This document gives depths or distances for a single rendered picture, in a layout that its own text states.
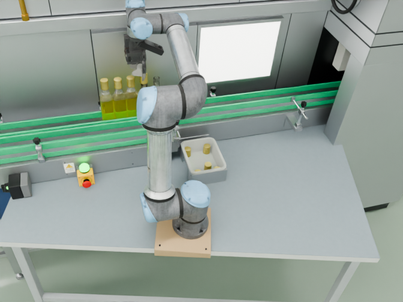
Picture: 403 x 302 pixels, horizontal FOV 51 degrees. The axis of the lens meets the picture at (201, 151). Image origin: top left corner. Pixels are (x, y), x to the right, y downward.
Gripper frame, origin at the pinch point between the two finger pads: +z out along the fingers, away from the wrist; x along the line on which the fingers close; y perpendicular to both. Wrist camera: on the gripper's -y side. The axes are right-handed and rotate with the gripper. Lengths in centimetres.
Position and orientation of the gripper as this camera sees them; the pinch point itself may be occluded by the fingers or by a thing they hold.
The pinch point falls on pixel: (143, 75)
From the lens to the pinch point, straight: 192.7
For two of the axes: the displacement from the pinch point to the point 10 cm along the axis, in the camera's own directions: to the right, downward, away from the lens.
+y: -9.6, 1.4, -2.3
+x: 2.7, 6.8, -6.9
